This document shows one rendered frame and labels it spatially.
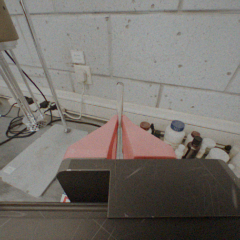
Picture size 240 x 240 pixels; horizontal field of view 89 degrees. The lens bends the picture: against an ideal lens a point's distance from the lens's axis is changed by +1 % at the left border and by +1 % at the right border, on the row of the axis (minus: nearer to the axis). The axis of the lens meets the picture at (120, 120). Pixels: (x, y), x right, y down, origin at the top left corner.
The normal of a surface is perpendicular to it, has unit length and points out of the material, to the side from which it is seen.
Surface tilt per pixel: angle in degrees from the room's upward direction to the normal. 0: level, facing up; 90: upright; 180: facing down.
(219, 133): 90
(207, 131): 90
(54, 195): 0
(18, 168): 0
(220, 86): 90
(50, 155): 0
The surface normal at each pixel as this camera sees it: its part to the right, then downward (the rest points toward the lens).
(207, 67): -0.33, 0.59
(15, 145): 0.00, -0.78
